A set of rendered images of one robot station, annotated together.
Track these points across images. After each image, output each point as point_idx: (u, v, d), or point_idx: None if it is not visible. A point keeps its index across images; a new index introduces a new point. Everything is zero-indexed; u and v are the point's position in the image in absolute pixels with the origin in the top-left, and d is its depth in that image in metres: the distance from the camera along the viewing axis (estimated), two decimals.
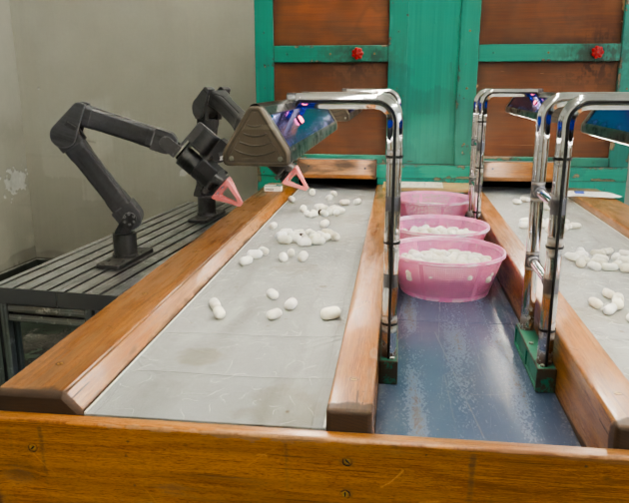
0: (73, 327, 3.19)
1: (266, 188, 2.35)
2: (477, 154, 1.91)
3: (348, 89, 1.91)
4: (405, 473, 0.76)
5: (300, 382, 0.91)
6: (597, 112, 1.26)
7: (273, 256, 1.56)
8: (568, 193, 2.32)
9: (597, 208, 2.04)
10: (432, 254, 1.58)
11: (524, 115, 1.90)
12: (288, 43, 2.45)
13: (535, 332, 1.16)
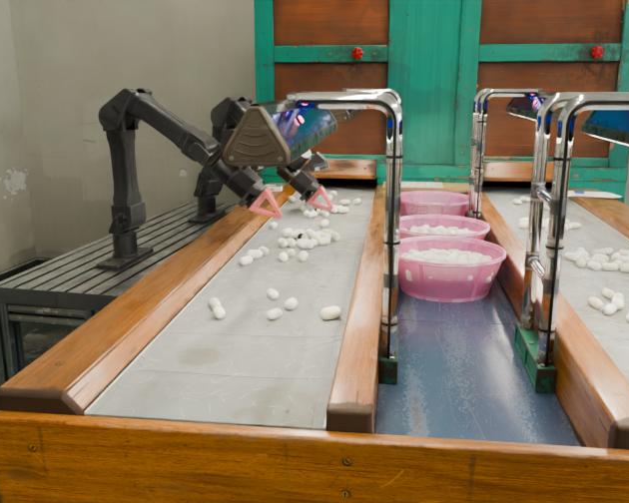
0: (73, 327, 3.19)
1: None
2: (477, 154, 1.91)
3: (348, 89, 1.91)
4: (405, 473, 0.76)
5: (300, 382, 0.91)
6: (597, 112, 1.26)
7: (273, 256, 1.56)
8: (568, 193, 2.32)
9: (597, 208, 2.04)
10: (432, 254, 1.58)
11: (524, 115, 1.90)
12: (288, 43, 2.45)
13: (535, 332, 1.16)
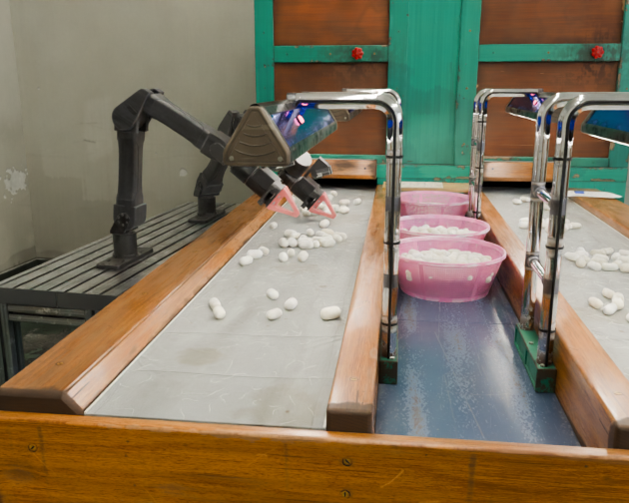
0: (73, 327, 3.19)
1: None
2: (477, 154, 1.91)
3: (348, 89, 1.91)
4: (405, 473, 0.76)
5: (300, 382, 0.91)
6: (597, 112, 1.26)
7: (273, 256, 1.56)
8: (568, 193, 2.32)
9: (597, 208, 2.04)
10: (432, 254, 1.58)
11: (524, 115, 1.90)
12: (288, 43, 2.45)
13: (535, 332, 1.16)
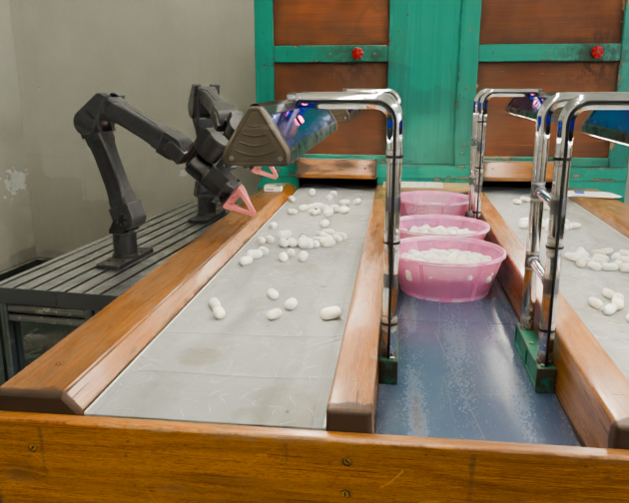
0: (73, 327, 3.19)
1: (266, 188, 2.35)
2: (477, 154, 1.91)
3: (348, 89, 1.91)
4: (405, 473, 0.76)
5: (300, 382, 0.91)
6: (597, 112, 1.26)
7: (273, 256, 1.56)
8: (568, 193, 2.32)
9: (597, 208, 2.04)
10: (432, 254, 1.58)
11: (524, 115, 1.90)
12: (288, 43, 2.45)
13: (535, 332, 1.16)
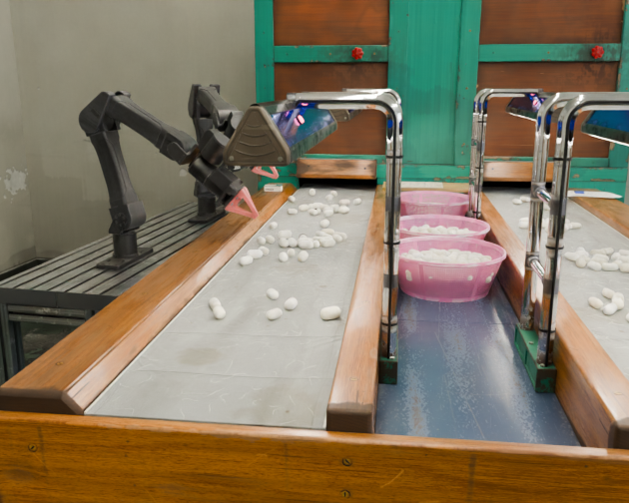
0: (73, 327, 3.19)
1: (266, 188, 2.35)
2: (477, 154, 1.91)
3: (348, 89, 1.91)
4: (405, 473, 0.76)
5: (300, 382, 0.91)
6: (597, 112, 1.26)
7: (273, 256, 1.56)
8: (568, 193, 2.32)
9: (597, 208, 2.04)
10: (432, 254, 1.58)
11: (524, 115, 1.90)
12: (288, 43, 2.45)
13: (535, 332, 1.16)
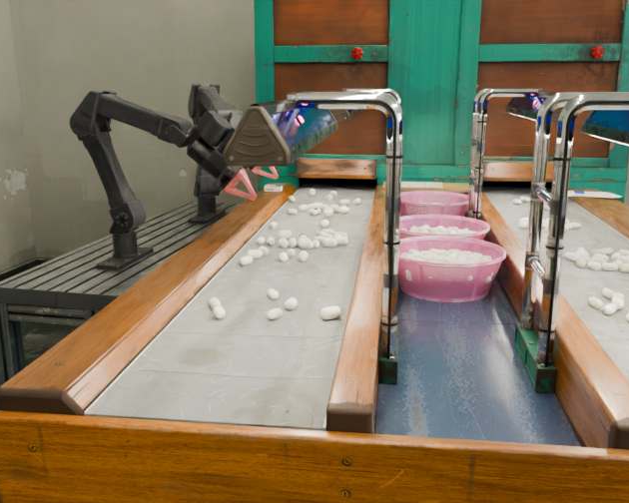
0: (73, 327, 3.19)
1: (266, 188, 2.35)
2: (477, 154, 1.91)
3: (348, 89, 1.91)
4: (405, 473, 0.76)
5: (300, 382, 0.91)
6: (597, 112, 1.26)
7: (273, 256, 1.56)
8: (568, 193, 2.32)
9: (597, 208, 2.04)
10: (432, 254, 1.58)
11: (524, 115, 1.90)
12: (288, 43, 2.45)
13: (535, 332, 1.16)
